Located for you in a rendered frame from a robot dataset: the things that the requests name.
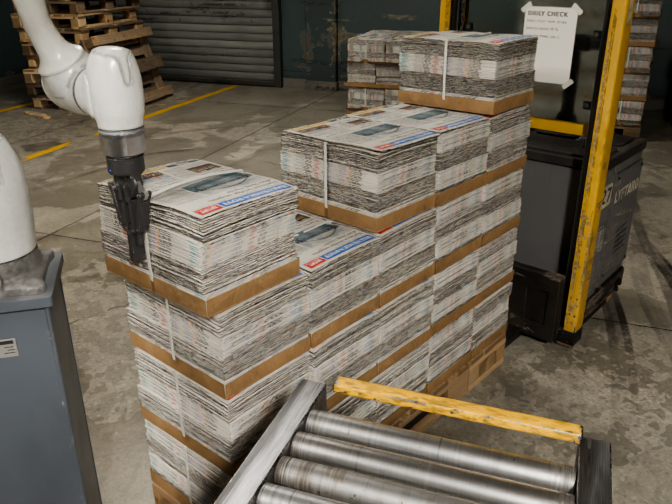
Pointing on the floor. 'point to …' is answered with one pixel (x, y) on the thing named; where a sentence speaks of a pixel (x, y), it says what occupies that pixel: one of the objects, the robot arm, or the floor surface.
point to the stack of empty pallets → (74, 20)
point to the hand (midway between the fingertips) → (136, 244)
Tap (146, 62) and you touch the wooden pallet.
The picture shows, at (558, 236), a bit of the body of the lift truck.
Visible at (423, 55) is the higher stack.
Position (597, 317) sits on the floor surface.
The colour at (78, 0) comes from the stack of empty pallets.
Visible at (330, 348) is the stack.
